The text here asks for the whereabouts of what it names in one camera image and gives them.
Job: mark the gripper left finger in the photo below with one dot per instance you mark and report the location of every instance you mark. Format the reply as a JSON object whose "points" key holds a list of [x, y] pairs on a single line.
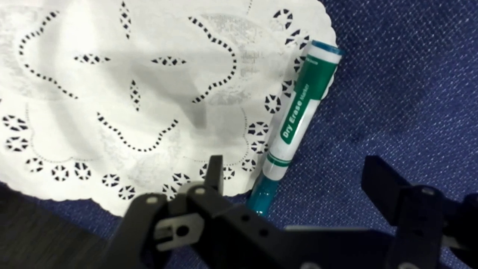
{"points": [[213, 220]]}

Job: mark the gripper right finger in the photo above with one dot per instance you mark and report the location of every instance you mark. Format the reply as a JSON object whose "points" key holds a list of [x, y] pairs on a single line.
{"points": [[414, 216]]}

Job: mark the green dry erase marker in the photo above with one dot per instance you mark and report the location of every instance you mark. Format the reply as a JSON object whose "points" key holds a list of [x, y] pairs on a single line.
{"points": [[297, 123]]}

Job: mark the blue fabric cloth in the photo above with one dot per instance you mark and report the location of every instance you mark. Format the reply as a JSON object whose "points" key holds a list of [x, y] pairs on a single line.
{"points": [[392, 112]]}

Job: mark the white paper doily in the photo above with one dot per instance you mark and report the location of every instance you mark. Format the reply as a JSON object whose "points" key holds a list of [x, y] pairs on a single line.
{"points": [[149, 93]]}

